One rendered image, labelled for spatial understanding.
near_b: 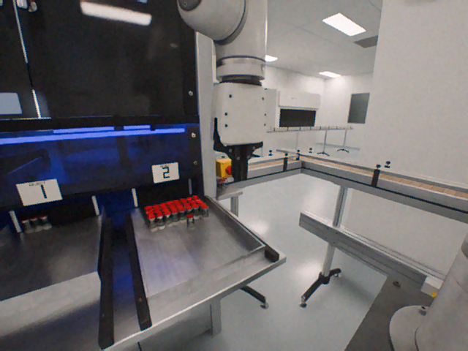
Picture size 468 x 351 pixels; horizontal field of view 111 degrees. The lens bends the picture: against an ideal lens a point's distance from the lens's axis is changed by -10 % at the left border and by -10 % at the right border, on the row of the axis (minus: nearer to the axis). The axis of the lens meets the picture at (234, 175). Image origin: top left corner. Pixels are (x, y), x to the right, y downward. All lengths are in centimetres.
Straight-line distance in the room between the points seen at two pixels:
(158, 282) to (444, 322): 46
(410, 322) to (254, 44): 53
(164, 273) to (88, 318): 14
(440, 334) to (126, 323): 46
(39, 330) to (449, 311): 60
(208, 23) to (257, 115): 15
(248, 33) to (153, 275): 48
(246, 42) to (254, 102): 9
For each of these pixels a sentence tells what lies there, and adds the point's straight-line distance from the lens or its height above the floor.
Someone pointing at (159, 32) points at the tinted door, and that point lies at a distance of 70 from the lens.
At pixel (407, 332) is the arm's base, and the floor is 87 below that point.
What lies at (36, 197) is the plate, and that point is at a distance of 70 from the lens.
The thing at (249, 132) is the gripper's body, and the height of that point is 117.
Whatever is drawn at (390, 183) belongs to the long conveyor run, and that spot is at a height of 92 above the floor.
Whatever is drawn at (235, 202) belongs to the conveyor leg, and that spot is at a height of 74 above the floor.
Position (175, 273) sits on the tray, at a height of 88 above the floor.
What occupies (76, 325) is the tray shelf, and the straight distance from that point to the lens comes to 45.
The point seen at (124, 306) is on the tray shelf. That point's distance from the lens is 44.
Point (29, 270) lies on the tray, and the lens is 63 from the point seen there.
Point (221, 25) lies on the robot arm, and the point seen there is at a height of 131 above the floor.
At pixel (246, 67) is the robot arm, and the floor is 127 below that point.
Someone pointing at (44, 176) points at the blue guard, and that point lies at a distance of 68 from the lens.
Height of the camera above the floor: 120
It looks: 18 degrees down
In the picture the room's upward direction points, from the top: straight up
